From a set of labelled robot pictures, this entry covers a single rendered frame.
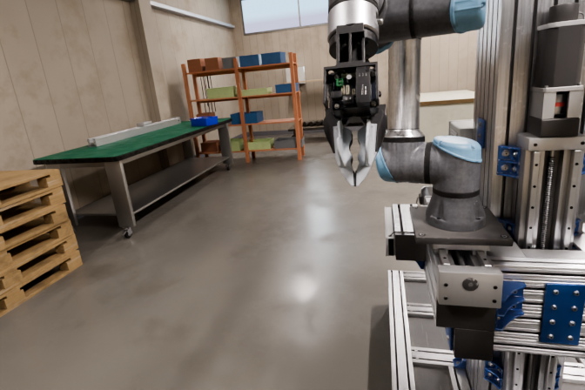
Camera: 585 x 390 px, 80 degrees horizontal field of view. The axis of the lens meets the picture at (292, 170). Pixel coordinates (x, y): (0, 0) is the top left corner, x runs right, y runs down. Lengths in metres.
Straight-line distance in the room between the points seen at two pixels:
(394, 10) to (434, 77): 8.51
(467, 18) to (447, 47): 8.54
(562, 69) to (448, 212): 0.44
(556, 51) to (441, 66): 8.09
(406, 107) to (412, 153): 0.12
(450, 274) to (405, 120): 0.40
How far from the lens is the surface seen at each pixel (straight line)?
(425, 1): 0.64
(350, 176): 0.49
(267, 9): 9.58
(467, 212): 1.00
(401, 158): 0.98
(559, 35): 1.10
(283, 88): 6.25
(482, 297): 0.96
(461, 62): 9.23
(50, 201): 3.55
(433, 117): 6.82
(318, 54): 9.19
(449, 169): 0.97
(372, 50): 0.55
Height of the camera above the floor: 1.46
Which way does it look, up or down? 15 degrees down
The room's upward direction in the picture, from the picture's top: 5 degrees counter-clockwise
